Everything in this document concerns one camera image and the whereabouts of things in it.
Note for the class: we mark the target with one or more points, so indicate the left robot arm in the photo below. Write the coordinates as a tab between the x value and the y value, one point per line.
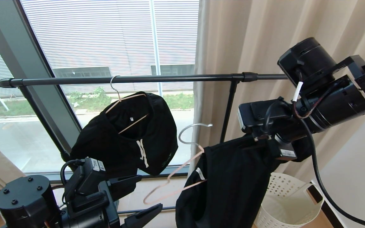
24	202

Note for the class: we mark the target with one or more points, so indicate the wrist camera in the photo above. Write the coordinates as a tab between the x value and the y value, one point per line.
86	177
252	115

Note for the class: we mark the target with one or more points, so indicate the black clothes rack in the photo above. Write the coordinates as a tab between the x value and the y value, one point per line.
169	78

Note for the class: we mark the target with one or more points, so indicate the black shorts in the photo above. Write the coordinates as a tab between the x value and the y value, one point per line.
112	148

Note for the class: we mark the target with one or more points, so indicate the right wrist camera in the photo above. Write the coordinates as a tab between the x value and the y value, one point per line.
252	115

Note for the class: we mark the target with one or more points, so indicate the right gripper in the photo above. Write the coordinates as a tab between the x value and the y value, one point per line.
337	104

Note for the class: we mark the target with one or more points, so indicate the pink clothes hanger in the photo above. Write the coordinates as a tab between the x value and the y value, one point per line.
185	163
133	123

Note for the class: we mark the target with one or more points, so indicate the window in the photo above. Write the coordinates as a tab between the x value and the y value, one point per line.
106	31

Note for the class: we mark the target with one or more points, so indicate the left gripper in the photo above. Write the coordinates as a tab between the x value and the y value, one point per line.
93	218

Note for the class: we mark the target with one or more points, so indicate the white laundry basket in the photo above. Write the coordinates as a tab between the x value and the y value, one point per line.
284	202

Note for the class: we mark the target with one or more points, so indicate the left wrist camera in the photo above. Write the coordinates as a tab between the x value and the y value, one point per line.
86	177

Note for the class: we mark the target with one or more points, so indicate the black garment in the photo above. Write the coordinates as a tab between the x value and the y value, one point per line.
233	183

